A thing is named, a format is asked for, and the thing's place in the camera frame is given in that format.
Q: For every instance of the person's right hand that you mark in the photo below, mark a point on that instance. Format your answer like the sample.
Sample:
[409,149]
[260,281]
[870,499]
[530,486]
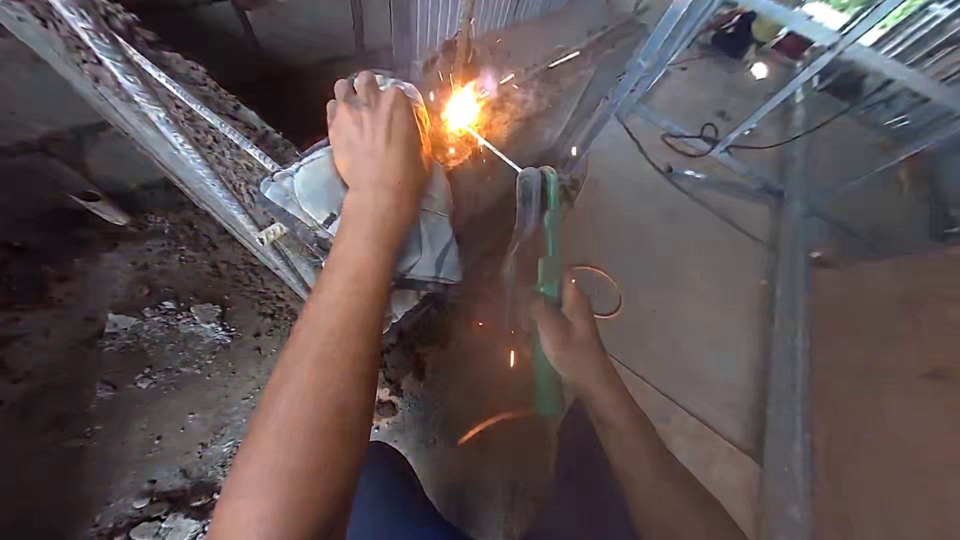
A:
[576,349]

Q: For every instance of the person's left hand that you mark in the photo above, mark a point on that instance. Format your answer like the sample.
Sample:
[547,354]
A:
[380,150]

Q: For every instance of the person's right fingers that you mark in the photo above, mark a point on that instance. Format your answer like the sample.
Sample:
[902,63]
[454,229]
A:
[576,301]

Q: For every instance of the person's left fingers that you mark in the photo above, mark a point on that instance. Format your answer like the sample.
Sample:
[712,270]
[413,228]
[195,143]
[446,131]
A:
[366,91]

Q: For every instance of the green welding electrode holder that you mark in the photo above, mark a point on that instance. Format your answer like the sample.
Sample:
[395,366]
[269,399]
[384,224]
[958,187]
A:
[550,277]

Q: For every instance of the pale grey padded cloth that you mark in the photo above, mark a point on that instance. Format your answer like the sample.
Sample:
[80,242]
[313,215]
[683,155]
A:
[433,244]

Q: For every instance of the person's left forearm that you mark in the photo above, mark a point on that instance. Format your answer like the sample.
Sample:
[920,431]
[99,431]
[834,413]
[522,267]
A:
[315,345]

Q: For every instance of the person's right forearm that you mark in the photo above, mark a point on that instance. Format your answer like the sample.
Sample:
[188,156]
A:
[652,457]

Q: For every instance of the corrugated metal sheet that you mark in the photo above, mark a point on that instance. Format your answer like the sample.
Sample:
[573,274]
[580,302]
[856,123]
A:
[450,30]

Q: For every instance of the rusty brown rod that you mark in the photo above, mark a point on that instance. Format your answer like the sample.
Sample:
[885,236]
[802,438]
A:
[465,41]

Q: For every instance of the thin welding electrode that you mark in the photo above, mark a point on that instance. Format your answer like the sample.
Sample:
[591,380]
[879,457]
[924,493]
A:
[496,151]

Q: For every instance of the speckled grey steel truss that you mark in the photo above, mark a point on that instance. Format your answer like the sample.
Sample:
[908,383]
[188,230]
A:
[161,124]

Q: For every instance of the long grey steel beam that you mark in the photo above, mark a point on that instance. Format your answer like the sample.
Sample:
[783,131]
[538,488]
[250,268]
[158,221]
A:
[787,337]

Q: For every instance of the person's legs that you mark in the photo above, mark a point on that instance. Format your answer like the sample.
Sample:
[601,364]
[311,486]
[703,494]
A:
[394,499]

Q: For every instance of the pile of concrete rubble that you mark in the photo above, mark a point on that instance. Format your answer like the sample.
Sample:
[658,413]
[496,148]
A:
[184,326]

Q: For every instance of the galvanised steel frame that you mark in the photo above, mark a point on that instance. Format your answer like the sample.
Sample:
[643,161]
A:
[654,56]

